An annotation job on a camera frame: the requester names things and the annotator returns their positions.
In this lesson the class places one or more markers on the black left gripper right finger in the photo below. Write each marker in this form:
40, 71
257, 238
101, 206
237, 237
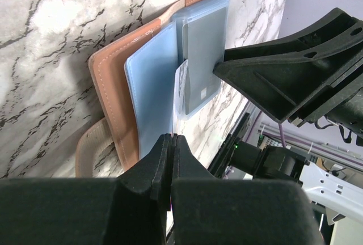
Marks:
208, 210

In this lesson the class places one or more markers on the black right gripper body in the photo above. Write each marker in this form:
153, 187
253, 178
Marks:
339, 93

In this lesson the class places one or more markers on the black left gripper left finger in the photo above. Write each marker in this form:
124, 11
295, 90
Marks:
129, 209

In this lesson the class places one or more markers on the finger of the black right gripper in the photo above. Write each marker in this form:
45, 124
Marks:
278, 84
325, 29

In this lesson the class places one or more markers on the dark credit card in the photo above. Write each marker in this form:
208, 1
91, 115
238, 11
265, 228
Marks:
204, 48

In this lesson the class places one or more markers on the white card with emblem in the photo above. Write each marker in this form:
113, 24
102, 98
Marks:
178, 98

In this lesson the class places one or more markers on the tan leather card holder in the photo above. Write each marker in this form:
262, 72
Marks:
118, 127

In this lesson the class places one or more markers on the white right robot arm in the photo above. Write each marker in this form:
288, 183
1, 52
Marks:
280, 163

